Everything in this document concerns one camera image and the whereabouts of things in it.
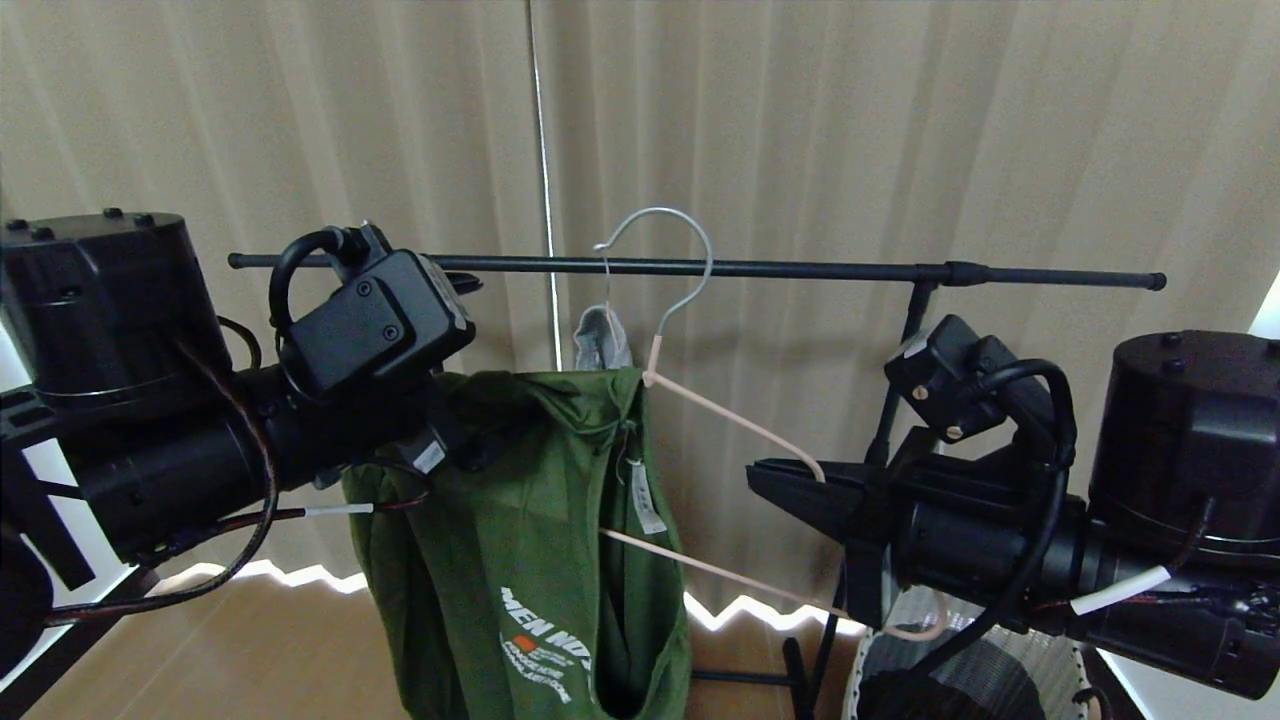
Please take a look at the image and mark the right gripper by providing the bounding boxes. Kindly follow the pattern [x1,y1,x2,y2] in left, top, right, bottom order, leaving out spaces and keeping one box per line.
[845,425,1096,631]

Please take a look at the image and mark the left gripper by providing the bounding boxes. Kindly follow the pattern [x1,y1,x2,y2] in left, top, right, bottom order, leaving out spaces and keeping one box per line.
[255,370,506,491]

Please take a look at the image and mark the green garment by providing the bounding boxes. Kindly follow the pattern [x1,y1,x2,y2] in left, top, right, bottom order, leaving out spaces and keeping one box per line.
[341,367,694,720]

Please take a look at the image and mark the pale grey shorts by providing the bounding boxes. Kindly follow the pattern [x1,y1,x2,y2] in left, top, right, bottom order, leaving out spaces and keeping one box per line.
[573,304,635,372]

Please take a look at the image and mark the white laundry basket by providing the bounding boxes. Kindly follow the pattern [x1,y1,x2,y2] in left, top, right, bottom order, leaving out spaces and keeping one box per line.
[841,585,1113,720]

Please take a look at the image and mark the black clothes rack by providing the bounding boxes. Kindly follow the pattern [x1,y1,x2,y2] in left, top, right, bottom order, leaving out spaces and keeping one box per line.
[227,252,1169,720]

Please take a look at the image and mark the beige curtain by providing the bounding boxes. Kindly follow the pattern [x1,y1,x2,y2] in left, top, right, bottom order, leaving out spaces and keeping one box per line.
[0,0,1280,636]

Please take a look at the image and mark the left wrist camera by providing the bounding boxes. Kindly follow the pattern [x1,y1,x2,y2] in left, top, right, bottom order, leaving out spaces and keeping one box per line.
[278,224,478,401]

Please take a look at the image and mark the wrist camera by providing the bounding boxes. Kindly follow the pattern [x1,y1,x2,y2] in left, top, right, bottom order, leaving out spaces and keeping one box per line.
[278,224,478,401]
[883,314,1056,443]

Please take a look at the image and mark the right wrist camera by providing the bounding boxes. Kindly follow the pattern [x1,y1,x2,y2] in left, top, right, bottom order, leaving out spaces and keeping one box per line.
[883,314,1056,443]

